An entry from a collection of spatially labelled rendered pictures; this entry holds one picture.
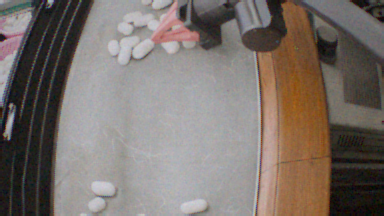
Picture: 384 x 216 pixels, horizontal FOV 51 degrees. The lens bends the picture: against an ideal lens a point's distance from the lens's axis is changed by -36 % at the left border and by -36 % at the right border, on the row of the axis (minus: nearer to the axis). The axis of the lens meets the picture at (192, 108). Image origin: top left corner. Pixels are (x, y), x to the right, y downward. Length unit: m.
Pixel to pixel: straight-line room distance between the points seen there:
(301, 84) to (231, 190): 0.19
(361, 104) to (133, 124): 0.60
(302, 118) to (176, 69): 0.21
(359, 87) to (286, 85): 0.47
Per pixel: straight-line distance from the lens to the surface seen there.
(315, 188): 0.69
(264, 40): 0.70
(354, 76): 1.23
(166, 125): 0.77
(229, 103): 0.79
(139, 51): 0.83
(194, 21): 0.75
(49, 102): 0.40
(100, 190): 0.70
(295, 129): 0.73
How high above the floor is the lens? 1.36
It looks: 52 degrees down
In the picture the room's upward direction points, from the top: 5 degrees counter-clockwise
